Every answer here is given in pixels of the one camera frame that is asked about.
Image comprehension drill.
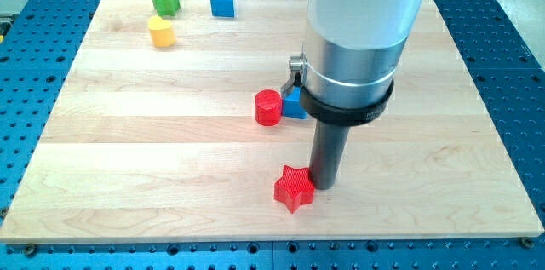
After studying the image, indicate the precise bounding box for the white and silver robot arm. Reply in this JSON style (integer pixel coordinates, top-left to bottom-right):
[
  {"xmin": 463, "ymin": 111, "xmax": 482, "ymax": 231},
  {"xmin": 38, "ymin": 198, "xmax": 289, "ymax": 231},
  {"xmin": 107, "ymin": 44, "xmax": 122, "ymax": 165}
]
[{"xmin": 300, "ymin": 0, "xmax": 422, "ymax": 128}]

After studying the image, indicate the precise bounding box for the red star block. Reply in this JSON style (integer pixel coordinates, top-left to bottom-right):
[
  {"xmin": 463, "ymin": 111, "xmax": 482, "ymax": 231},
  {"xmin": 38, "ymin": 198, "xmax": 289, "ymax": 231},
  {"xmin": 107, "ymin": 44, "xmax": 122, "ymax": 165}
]
[{"xmin": 273, "ymin": 165, "xmax": 315, "ymax": 213}]

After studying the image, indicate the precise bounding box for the green star block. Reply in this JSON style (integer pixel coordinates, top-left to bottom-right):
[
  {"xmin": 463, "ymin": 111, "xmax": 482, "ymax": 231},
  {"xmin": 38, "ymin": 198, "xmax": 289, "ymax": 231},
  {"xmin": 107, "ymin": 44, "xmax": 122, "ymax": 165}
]
[{"xmin": 152, "ymin": 0, "xmax": 181, "ymax": 16}]

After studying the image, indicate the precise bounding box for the red cylinder block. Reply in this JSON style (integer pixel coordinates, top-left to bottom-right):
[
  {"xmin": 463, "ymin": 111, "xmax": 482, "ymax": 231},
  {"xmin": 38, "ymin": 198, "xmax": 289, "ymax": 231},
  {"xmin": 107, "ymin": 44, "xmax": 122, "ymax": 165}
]
[{"xmin": 255, "ymin": 89, "xmax": 283, "ymax": 126}]

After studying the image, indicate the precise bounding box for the blue cube block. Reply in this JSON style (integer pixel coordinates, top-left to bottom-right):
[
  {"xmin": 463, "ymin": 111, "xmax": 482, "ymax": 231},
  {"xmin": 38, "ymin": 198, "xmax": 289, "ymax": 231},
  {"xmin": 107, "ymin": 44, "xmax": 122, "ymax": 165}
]
[{"xmin": 282, "ymin": 87, "xmax": 307, "ymax": 119}]

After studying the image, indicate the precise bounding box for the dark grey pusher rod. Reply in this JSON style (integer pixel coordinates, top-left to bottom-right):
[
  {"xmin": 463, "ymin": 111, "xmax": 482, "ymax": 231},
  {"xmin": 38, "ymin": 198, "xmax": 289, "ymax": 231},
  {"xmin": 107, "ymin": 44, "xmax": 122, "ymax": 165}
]
[{"xmin": 309, "ymin": 121, "xmax": 349, "ymax": 190}]

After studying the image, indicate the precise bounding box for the blue pentagon house block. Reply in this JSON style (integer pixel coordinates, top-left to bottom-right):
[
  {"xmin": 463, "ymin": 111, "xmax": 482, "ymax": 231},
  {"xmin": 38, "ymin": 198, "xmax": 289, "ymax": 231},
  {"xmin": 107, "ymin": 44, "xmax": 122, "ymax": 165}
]
[{"xmin": 210, "ymin": 0, "xmax": 235, "ymax": 18}]

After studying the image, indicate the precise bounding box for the light wooden board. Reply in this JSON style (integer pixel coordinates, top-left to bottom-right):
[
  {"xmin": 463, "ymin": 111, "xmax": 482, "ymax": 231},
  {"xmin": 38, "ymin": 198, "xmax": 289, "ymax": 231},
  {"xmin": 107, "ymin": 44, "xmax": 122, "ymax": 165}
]
[{"xmin": 1, "ymin": 0, "xmax": 543, "ymax": 244}]

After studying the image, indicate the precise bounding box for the yellow heart block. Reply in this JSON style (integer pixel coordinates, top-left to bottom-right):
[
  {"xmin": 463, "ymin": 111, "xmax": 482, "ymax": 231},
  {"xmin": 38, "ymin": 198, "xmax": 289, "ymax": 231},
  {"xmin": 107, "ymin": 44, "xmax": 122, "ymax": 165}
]
[{"xmin": 147, "ymin": 16, "xmax": 176, "ymax": 48}]

